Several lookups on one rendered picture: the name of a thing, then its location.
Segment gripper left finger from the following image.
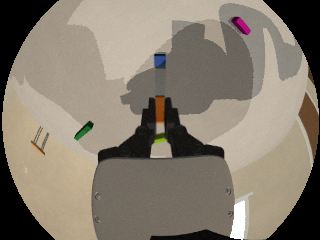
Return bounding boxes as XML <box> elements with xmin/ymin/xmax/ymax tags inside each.
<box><xmin>98</xmin><ymin>98</ymin><xmax>156</xmax><ymax>163</ymax></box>

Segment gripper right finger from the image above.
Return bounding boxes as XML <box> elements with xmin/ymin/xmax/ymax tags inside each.
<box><xmin>164</xmin><ymin>97</ymin><xmax>224</xmax><ymax>158</ymax></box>

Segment orange rod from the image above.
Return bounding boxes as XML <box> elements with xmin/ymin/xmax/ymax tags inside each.
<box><xmin>155</xmin><ymin>95</ymin><xmax>165</xmax><ymax>123</ymax></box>

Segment small magenta rod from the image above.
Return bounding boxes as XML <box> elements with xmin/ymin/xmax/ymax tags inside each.
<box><xmin>231</xmin><ymin>17</ymin><xmax>251</xmax><ymax>35</ymax></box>

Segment grey rod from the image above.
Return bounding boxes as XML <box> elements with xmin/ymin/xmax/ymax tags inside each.
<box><xmin>155</xmin><ymin>66</ymin><xmax>166</xmax><ymax>96</ymax></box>

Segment small blue cube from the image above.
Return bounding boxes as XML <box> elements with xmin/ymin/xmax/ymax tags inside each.
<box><xmin>154</xmin><ymin>54</ymin><xmax>166</xmax><ymax>67</ymax></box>

